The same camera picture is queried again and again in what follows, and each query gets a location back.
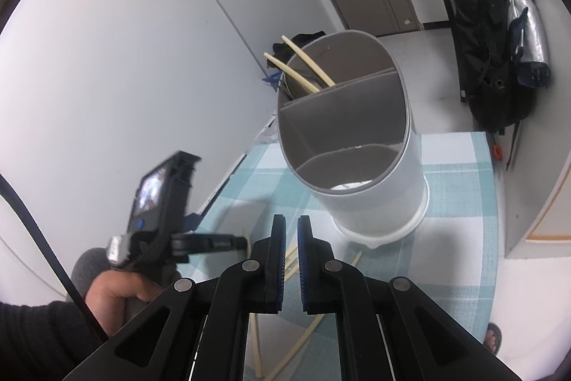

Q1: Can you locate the silver folded umbrella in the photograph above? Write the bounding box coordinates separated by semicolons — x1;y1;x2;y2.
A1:
497;0;551;89

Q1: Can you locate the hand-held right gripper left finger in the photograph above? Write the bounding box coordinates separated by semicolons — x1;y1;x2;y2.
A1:
62;214;287;381

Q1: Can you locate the person's left hand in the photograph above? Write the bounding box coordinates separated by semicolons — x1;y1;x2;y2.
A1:
85;271;166;337

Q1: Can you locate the pile of wooden chopsticks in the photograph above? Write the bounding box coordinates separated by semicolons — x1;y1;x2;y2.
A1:
250;245;362;381

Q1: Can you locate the black jacket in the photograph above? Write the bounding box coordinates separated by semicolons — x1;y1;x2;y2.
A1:
448;0;536;136

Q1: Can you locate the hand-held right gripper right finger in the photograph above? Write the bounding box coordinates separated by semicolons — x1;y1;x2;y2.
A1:
298;215;522;381

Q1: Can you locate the person's foot in sandal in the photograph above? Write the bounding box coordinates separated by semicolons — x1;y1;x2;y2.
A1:
484;322;504;356

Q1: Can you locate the grey plastic mailing bag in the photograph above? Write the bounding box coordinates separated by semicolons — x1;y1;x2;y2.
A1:
252;109;278;146

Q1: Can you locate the teal checked tablecloth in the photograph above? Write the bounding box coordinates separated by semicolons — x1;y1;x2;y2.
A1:
190;131;507;381

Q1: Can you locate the white utensil holder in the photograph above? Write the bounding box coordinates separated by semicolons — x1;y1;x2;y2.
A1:
274;30;430;250

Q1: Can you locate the slim wooden chopstick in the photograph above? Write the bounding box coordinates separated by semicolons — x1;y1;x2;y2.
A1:
263;52;320;93
280;34;336;88

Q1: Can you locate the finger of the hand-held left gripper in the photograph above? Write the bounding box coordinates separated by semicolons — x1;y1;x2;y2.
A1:
172;233;247;263

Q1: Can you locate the thick black cable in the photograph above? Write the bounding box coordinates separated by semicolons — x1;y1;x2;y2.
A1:
0;173;108;338

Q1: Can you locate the person's left forearm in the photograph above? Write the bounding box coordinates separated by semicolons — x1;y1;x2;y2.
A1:
0;301;110;381

